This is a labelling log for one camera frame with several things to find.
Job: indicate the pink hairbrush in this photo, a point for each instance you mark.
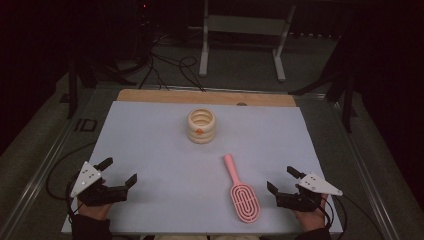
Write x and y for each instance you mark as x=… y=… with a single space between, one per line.
x=245 y=200

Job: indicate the white table mat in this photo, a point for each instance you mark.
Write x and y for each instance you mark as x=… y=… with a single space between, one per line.
x=160 y=166

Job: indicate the aluminium frame rail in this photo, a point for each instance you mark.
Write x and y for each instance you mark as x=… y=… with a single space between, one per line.
x=43 y=166
x=365 y=173

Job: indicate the white metal stand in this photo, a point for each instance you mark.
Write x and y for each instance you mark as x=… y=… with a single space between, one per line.
x=245 y=25

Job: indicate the person's left hand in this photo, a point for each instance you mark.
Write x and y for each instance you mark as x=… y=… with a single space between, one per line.
x=95 y=211

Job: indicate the black tripod stand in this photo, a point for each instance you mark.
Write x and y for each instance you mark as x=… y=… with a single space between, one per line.
x=72 y=90
x=346 y=96

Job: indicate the wooden table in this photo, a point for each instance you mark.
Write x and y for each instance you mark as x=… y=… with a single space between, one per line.
x=206 y=98

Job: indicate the cream ribbed holder cup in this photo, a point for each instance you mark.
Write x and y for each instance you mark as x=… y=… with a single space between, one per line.
x=201 y=131

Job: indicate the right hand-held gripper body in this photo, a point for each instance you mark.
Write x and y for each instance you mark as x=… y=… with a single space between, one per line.
x=300 y=200

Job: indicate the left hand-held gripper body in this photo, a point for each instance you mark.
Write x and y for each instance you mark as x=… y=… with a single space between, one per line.
x=87 y=176

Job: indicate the person's right hand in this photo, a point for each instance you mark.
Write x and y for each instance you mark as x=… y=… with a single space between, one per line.
x=313 y=219

